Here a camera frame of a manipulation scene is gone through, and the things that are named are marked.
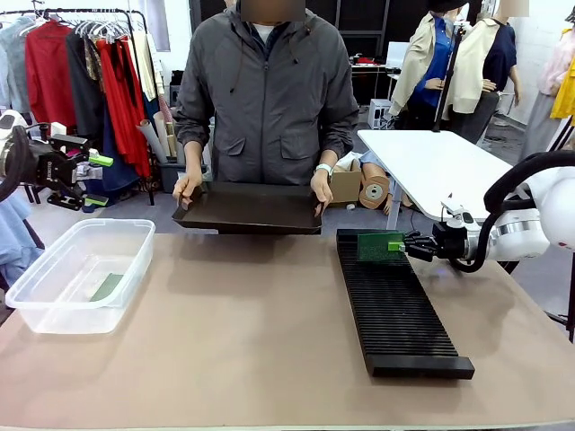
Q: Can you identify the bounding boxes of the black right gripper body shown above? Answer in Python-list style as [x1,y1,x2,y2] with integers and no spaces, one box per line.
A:
[432,222,470,263]

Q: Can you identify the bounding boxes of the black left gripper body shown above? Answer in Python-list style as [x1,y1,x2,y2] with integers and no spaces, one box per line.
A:
[27,142,80,195]

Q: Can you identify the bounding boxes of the green perforated PCB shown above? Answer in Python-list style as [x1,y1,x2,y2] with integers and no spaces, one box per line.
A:
[357,230,405,264]
[89,272,125,303]

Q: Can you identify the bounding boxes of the black tray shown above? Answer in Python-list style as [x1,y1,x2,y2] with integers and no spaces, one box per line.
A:
[172,180,323,236]

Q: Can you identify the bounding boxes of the person's left forearm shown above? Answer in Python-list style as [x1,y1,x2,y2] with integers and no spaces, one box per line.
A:
[316,116,360,168]

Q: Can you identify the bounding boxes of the person's right forearm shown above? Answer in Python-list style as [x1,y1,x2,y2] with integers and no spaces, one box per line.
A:
[173,111,212,179]

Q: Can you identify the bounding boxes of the person's right hand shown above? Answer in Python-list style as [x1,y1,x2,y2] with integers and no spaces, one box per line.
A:
[172,172,205,211]

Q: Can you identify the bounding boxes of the person's left hand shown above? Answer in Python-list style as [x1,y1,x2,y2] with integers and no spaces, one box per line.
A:
[310,172,335,217]

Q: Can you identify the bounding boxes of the navy garment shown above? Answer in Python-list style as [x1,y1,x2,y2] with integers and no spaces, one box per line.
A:
[83,105,141,203]

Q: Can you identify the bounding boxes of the beige paper roll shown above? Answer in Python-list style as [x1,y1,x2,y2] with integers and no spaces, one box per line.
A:
[136,119,168,165]

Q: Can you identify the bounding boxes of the dark grey garment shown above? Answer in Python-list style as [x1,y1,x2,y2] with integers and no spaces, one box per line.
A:
[66,31,107,145]

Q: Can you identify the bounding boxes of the red dress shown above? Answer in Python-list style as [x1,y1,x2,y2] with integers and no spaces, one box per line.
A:
[95,38,153,179]

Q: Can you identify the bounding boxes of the white table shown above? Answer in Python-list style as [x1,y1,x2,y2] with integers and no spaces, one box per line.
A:
[357,128,516,230]

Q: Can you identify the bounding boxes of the black slotted PCB rack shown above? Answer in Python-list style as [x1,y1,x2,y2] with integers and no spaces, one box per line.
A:
[335,228,476,381]

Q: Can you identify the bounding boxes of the dark storage bin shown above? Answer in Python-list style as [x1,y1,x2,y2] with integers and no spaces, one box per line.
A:
[159,162,208,195]

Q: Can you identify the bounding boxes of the cardboard tube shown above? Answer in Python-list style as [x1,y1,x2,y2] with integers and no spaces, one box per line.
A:
[152,110,176,158]

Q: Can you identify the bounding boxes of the tan mannequin part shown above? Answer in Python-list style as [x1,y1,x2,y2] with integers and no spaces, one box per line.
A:
[358,150,423,215]

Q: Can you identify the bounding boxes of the blue cloth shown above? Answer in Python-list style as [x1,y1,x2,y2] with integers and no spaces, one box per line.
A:
[0,192,46,288]

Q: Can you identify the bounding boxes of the red shirt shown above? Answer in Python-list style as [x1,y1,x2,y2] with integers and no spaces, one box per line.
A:
[24,20,77,136]

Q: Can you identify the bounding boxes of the brown patterned scarf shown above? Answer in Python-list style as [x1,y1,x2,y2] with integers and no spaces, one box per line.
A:
[84,38,103,82]

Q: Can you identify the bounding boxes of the cream garment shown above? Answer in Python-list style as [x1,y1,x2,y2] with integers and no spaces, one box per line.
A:
[131,31,159,102]

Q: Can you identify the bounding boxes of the light blue-grey shirt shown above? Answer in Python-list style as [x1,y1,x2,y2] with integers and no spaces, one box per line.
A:
[0,17,32,116]

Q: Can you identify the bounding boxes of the clear plastic box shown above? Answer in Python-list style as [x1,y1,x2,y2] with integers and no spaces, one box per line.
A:
[4,218,157,335]

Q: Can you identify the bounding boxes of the white crate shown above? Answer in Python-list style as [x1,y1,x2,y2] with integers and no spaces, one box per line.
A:
[367,98,393,130]

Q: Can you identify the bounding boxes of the mannequin pink and yellow clothes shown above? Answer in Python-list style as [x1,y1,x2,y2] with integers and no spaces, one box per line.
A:
[518,17,575,165]

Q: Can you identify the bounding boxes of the black metal clothes rack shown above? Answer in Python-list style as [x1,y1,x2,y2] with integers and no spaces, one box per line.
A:
[0,7,156,207]

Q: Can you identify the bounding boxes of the black stand pole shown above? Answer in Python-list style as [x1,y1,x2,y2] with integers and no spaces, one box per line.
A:
[432,20,464,135]

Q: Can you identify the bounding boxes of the mannequin beige jacket blue shirt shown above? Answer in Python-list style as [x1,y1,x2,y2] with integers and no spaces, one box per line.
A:
[388,0,456,131]

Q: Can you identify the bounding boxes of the mannequin cream and navy top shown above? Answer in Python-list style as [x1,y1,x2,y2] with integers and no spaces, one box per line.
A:
[448,0,522,145]

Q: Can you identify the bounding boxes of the person in grey jacket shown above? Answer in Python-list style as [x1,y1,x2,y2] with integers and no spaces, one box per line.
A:
[172,0,360,185]

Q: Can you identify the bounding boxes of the white board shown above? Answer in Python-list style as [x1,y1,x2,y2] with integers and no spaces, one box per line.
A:
[385,41,412,68]

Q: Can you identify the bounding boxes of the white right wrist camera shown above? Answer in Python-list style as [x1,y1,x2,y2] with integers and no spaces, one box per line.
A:
[439,193,460,224]

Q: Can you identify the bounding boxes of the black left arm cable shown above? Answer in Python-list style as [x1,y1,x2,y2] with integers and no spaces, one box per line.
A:
[0,125,31,203]

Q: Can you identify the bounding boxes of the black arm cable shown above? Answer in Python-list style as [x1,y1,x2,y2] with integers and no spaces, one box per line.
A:
[0,125,31,203]
[448,151,575,274]

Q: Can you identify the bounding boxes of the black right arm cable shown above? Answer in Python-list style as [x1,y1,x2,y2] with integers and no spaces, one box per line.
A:
[448,151,575,274]

